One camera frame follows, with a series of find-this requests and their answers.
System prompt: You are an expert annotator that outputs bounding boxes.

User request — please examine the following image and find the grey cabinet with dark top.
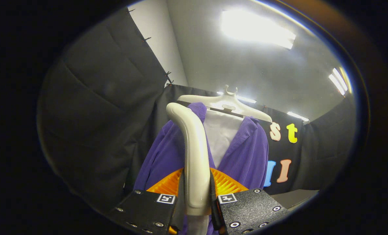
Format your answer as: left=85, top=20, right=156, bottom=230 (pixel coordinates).
left=269, top=189, right=320, bottom=211

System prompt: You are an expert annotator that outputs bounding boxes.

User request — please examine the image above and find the purple corduroy jacket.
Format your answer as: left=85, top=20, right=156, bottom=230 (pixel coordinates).
left=133, top=102, right=269, bottom=235

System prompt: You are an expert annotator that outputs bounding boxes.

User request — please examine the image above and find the white garment steamer hose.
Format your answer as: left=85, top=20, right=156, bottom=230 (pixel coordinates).
left=187, top=214, right=210, bottom=235

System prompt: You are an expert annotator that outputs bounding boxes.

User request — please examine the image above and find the white clothes hanger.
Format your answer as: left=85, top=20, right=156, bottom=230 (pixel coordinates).
left=177, top=85, right=273, bottom=123

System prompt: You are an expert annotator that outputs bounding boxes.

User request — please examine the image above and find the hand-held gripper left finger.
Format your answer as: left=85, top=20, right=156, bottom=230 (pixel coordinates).
left=107, top=167, right=185, bottom=235

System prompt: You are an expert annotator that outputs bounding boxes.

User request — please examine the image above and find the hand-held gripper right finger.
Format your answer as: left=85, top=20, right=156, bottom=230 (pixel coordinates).
left=210, top=167, right=289, bottom=235

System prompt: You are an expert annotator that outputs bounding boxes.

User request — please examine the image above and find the large ceiling light panel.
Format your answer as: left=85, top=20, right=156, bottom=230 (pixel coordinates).
left=220, top=9, right=297, bottom=50

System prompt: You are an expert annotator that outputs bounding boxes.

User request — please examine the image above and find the white garment steamer head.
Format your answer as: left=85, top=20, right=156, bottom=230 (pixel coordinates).
left=166, top=102, right=211, bottom=216

